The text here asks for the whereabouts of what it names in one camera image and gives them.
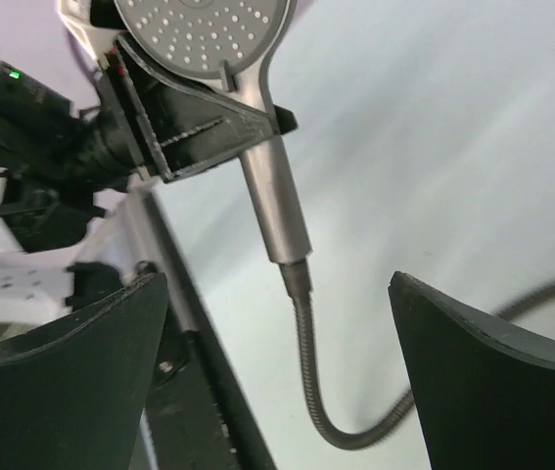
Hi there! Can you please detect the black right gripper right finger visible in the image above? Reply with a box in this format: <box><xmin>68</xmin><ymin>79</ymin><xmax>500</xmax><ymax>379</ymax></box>
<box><xmin>389</xmin><ymin>272</ymin><xmax>555</xmax><ymax>470</ymax></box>

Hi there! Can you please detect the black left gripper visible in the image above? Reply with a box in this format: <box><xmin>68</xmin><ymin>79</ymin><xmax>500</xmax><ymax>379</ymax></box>
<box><xmin>88</xmin><ymin>33</ymin><xmax>299</xmax><ymax>184</ymax></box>

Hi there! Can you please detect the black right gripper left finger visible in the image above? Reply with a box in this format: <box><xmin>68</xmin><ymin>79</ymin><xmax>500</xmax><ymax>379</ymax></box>
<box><xmin>0</xmin><ymin>273</ymin><xmax>168</xmax><ymax>469</ymax></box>

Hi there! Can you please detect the grey shower head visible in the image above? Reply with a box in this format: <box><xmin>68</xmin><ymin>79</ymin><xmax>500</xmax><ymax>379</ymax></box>
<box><xmin>115</xmin><ymin>0</ymin><xmax>311</xmax><ymax>264</ymax></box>

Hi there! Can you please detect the dark grey flexible hose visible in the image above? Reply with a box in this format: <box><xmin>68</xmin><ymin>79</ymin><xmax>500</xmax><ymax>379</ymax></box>
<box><xmin>279</xmin><ymin>258</ymin><xmax>555</xmax><ymax>449</ymax></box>

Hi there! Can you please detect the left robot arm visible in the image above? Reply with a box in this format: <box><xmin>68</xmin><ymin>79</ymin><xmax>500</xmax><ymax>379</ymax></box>
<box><xmin>0</xmin><ymin>33</ymin><xmax>298</xmax><ymax>254</ymax></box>

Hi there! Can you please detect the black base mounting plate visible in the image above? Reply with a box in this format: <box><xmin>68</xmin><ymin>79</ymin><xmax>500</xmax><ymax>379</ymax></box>
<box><xmin>143</xmin><ymin>195</ymin><xmax>275</xmax><ymax>469</ymax></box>

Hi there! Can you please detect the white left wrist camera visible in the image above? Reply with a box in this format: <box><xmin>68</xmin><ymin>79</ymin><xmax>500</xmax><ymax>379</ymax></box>
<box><xmin>55</xmin><ymin>0</ymin><xmax>126</xmax><ymax>62</ymax></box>

